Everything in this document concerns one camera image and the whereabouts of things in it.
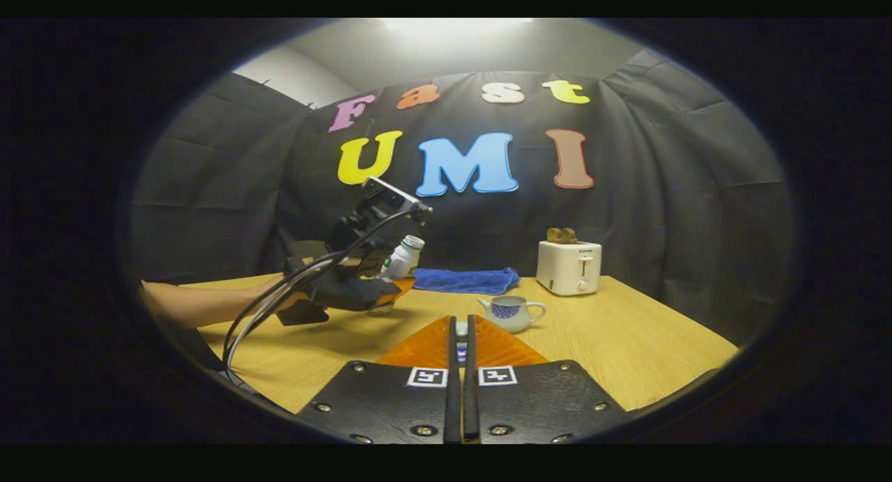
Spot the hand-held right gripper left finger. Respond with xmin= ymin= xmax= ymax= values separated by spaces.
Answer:
xmin=296 ymin=315 xmax=463 ymax=445

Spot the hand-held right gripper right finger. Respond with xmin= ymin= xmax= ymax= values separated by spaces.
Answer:
xmin=463 ymin=314 xmax=632 ymax=445

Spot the white plastic water bottle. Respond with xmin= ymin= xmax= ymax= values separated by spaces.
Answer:
xmin=369 ymin=235 xmax=426 ymax=314

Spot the white blue-patterned teacup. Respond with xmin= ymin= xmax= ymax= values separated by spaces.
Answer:
xmin=478 ymin=295 xmax=546 ymax=334

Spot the blue towel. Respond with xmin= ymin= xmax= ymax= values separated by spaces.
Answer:
xmin=413 ymin=267 xmax=521 ymax=295

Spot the white toaster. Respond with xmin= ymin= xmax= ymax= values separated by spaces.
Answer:
xmin=536 ymin=240 xmax=602 ymax=297

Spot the black backdrop cloth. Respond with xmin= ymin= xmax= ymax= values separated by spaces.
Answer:
xmin=129 ymin=50 xmax=795 ymax=343

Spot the white cable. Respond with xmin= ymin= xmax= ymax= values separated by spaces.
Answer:
xmin=226 ymin=256 xmax=349 ymax=371

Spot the black cable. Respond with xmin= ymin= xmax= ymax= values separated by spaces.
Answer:
xmin=222 ymin=210 xmax=419 ymax=371

